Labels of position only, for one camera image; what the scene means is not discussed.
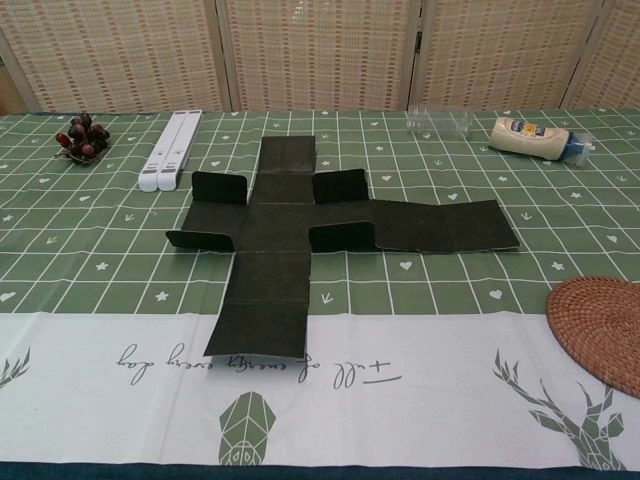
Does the black cardboard box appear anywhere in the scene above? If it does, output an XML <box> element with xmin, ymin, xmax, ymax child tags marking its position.
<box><xmin>165</xmin><ymin>135</ymin><xmax>521</xmax><ymax>362</ymax></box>

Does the dark red grape bunch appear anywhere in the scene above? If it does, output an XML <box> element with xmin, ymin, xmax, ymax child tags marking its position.
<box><xmin>53</xmin><ymin>113</ymin><xmax>111</xmax><ymax>165</ymax></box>

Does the mayonnaise squeeze bottle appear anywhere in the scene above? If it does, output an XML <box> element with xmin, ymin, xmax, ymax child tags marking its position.
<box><xmin>488</xmin><ymin>117</ymin><xmax>596</xmax><ymax>166</ymax></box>

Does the bamboo folding screen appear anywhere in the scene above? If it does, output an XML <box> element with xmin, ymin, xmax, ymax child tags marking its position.
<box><xmin>0</xmin><ymin>0</ymin><xmax>640</xmax><ymax>115</ymax></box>

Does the clear plastic container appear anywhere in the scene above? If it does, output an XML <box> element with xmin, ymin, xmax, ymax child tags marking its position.
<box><xmin>404</xmin><ymin>107</ymin><xmax>475</xmax><ymax>140</ymax></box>

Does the white folding stand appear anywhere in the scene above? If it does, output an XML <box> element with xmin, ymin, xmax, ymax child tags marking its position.
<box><xmin>138</xmin><ymin>110</ymin><xmax>203</xmax><ymax>192</ymax></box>

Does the green white checked tablecloth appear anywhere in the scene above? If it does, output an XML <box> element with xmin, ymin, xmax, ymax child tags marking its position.
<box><xmin>0</xmin><ymin>108</ymin><xmax>640</xmax><ymax>474</ymax></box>

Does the round woven rattan coaster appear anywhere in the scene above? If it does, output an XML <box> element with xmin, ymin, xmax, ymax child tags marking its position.
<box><xmin>545</xmin><ymin>276</ymin><xmax>640</xmax><ymax>399</ymax></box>

